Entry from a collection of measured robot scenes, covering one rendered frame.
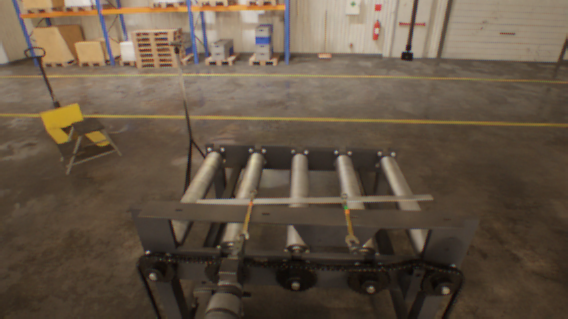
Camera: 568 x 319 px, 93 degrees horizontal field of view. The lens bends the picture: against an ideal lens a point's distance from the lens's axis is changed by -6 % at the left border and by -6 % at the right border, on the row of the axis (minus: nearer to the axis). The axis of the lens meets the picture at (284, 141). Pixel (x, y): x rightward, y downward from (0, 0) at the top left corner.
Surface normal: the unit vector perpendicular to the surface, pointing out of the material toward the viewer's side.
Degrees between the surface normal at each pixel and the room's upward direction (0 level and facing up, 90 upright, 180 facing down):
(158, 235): 90
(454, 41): 90
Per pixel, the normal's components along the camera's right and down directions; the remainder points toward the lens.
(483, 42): -0.07, 0.46
